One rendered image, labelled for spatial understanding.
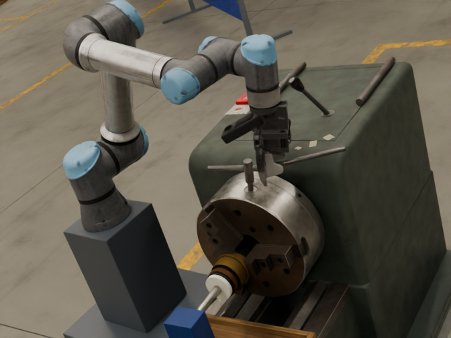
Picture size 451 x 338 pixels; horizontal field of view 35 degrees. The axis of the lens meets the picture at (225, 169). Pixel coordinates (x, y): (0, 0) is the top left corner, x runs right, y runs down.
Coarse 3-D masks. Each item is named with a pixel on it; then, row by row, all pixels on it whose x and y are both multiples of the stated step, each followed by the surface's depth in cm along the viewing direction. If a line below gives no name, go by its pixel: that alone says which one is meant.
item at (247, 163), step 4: (244, 160) 171; (248, 160) 171; (244, 164) 171; (248, 164) 170; (252, 164) 172; (244, 168) 172; (248, 168) 171; (244, 172) 173; (248, 172) 172; (252, 172) 172; (248, 176) 172; (252, 176) 173; (248, 180) 173; (252, 180) 173; (248, 184) 174; (252, 184) 175; (248, 188) 175; (252, 188) 175
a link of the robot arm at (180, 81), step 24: (72, 24) 176; (72, 48) 171; (96, 48) 168; (120, 48) 164; (120, 72) 164; (144, 72) 158; (168, 72) 151; (192, 72) 151; (216, 72) 156; (168, 96) 153; (192, 96) 152
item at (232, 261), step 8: (224, 256) 174; (232, 256) 172; (240, 256) 175; (216, 264) 172; (224, 264) 171; (232, 264) 171; (240, 264) 172; (216, 272) 170; (224, 272) 169; (232, 272) 171; (240, 272) 171; (248, 272) 173; (232, 280) 169; (240, 280) 171; (232, 288) 170
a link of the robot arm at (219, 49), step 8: (208, 40) 162; (216, 40) 161; (224, 40) 160; (232, 40) 160; (200, 48) 162; (208, 48) 158; (216, 48) 158; (224, 48) 158; (232, 48) 157; (208, 56) 155; (216, 56) 156; (224, 56) 157; (232, 56) 156; (216, 64) 155; (224, 64) 157; (232, 64) 157; (224, 72) 158; (232, 72) 159
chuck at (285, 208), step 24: (240, 192) 175; (264, 192) 175; (240, 216) 176; (264, 216) 172; (288, 216) 172; (264, 240) 176; (288, 240) 172; (312, 240) 176; (312, 264) 180; (264, 288) 186; (288, 288) 182
